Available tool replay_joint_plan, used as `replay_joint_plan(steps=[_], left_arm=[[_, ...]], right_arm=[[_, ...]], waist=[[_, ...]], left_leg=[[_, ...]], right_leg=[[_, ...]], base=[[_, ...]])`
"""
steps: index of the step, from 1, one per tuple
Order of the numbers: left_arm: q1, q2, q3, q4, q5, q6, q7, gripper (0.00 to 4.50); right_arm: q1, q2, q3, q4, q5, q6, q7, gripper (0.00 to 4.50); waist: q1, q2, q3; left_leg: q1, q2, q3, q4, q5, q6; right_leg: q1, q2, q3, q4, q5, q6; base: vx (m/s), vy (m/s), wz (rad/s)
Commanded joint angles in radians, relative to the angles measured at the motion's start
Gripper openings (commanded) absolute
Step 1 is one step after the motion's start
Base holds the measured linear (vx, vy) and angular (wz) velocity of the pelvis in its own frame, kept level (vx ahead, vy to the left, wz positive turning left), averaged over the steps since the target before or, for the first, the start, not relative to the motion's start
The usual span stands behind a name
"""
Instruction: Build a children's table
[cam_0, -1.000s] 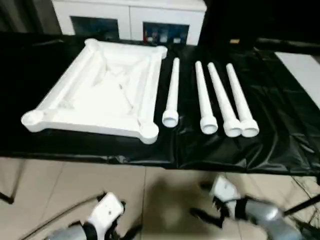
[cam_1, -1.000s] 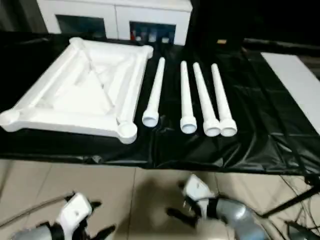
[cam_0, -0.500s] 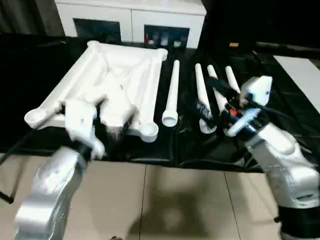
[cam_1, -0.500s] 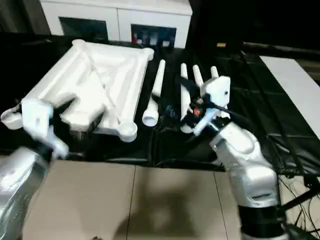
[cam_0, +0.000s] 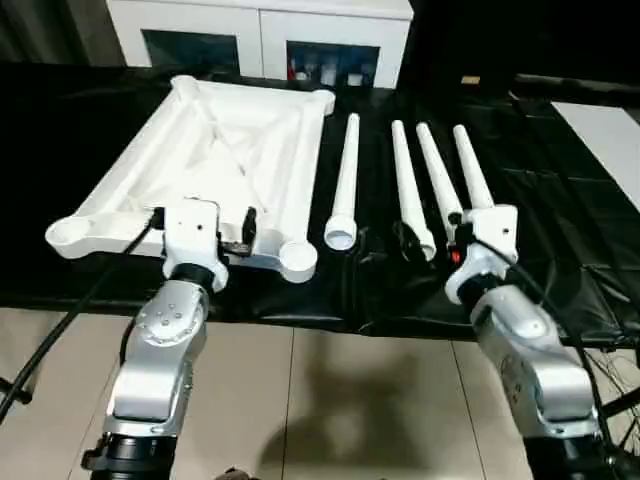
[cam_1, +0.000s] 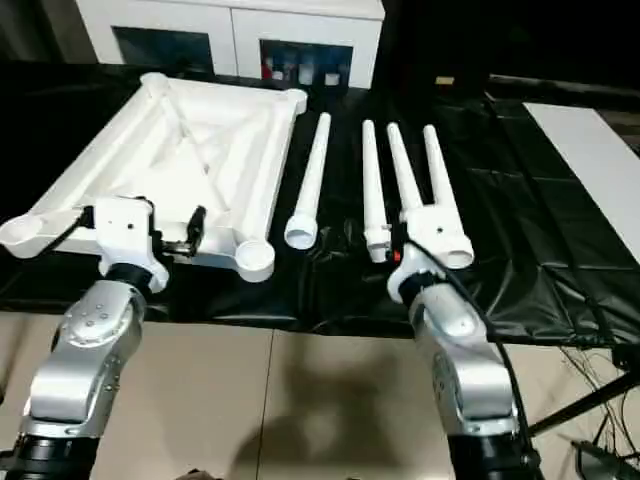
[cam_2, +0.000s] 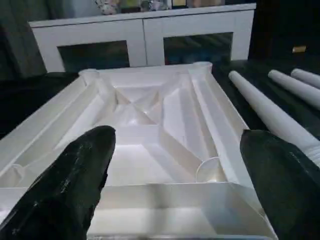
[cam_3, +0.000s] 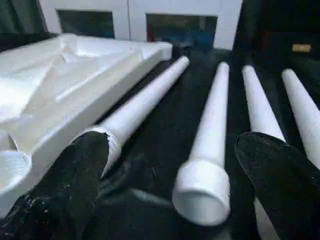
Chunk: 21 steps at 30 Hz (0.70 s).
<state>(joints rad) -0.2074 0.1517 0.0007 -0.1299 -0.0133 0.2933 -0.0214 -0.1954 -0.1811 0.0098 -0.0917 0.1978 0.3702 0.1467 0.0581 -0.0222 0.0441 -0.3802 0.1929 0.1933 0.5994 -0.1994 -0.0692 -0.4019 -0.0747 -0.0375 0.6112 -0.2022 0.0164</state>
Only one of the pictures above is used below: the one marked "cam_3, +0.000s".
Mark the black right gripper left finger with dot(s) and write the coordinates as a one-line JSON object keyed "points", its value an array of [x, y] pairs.
{"points": [[62, 195]]}

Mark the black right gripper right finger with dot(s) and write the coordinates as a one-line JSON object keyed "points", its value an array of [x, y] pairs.
{"points": [[282, 190]]}

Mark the white plastic table top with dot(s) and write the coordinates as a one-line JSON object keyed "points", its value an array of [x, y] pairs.
{"points": [[50, 87]]}

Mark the white plastic table leg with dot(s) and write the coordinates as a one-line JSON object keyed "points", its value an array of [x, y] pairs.
{"points": [[260, 105], [302, 107], [210, 125], [150, 95]]}

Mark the black plastic mat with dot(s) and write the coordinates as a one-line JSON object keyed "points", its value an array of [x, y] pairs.
{"points": [[160, 140]]}

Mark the small yellow label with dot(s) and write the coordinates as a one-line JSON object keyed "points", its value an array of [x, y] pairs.
{"points": [[301, 48]]}

